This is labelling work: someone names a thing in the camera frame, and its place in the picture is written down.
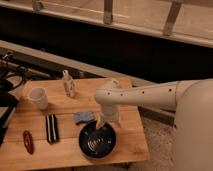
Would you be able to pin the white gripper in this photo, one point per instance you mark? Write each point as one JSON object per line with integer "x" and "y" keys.
{"x": 109, "y": 113}

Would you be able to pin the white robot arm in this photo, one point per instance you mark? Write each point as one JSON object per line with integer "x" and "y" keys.
{"x": 192, "y": 103}

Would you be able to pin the black ceramic bowl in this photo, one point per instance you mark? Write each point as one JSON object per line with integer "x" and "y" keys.
{"x": 97, "y": 143}

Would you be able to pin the blue sponge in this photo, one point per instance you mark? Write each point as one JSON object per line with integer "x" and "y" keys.
{"x": 83, "y": 117}

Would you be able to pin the wooden table board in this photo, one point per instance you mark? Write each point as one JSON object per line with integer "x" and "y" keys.
{"x": 131, "y": 143}

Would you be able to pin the clear plastic bottle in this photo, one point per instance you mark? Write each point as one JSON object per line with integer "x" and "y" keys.
{"x": 68, "y": 84}

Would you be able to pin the black white striped case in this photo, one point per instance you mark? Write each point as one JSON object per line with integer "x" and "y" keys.
{"x": 51, "y": 129}

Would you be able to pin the white plastic cup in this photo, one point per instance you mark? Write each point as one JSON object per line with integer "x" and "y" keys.
{"x": 38, "y": 97}

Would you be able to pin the red brown oval object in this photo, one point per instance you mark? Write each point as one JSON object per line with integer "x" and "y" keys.
{"x": 28, "y": 142}

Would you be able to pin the black equipment at left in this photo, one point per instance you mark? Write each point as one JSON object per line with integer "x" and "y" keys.
{"x": 11, "y": 86}

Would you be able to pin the metal railing frame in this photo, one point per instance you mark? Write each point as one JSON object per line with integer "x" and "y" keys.
{"x": 188, "y": 21}

